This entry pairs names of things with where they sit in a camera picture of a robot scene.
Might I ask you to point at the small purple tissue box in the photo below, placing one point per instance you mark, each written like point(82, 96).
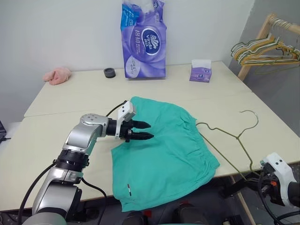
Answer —
point(199, 75)

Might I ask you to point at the black device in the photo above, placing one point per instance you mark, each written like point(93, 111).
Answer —
point(2, 131)

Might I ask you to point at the purple tissue roll pack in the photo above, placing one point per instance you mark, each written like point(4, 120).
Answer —
point(145, 47)

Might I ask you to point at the wooden clothes rack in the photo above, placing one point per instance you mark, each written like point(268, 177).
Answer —
point(263, 28)

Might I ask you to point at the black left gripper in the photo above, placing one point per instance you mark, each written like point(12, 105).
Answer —
point(127, 132)

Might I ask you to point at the pink cloth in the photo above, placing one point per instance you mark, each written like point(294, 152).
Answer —
point(58, 75)

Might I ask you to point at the wooden table leg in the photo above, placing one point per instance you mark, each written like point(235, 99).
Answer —
point(245, 204)

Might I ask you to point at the black round cap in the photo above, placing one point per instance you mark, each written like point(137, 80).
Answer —
point(109, 73)

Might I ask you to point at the green shorts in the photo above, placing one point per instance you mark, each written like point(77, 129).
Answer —
point(164, 152)

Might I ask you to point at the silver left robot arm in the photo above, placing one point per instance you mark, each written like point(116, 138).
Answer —
point(79, 138)

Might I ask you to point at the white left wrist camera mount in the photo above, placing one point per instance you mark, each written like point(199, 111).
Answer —
point(125, 111)

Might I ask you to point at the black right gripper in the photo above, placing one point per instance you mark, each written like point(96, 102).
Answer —
point(267, 185)

